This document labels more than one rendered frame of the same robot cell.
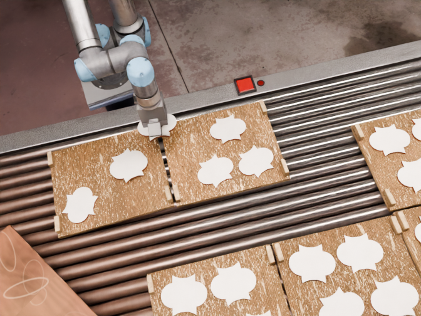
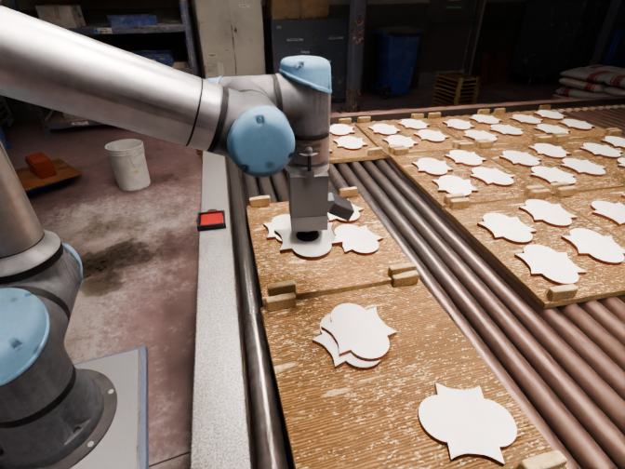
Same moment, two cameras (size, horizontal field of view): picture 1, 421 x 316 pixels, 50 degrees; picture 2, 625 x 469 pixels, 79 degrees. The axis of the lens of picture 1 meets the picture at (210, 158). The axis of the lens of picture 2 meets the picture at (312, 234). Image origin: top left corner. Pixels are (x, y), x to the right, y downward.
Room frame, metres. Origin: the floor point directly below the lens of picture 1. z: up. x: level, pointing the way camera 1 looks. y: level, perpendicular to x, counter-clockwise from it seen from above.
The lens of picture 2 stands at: (0.95, 0.76, 1.47)
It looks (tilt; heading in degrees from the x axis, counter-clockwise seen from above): 33 degrees down; 263
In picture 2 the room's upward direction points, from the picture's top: straight up
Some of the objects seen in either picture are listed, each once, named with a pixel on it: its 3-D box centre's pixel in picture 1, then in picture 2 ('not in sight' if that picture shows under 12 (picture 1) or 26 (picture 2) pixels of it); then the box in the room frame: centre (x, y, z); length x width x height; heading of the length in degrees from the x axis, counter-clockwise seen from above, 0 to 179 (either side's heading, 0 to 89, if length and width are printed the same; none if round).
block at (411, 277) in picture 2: (168, 194); (405, 278); (0.68, 0.16, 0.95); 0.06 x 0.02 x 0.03; 8
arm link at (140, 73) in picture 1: (141, 77); (304, 98); (0.89, 0.17, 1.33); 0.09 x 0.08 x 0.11; 10
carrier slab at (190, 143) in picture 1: (222, 151); (321, 237); (0.83, -0.05, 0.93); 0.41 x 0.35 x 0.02; 96
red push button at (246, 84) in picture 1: (245, 85); (211, 221); (1.12, -0.18, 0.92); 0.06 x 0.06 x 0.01; 6
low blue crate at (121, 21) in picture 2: not in sight; (132, 20); (2.39, -4.44, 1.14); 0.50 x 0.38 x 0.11; 22
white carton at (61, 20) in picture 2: not in sight; (61, 16); (3.09, -4.34, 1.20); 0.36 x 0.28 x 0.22; 1
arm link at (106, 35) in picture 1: (100, 44); (9, 348); (1.32, 0.37, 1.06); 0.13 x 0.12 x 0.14; 100
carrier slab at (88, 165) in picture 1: (109, 179); (383, 375); (0.79, 0.38, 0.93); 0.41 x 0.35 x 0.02; 98
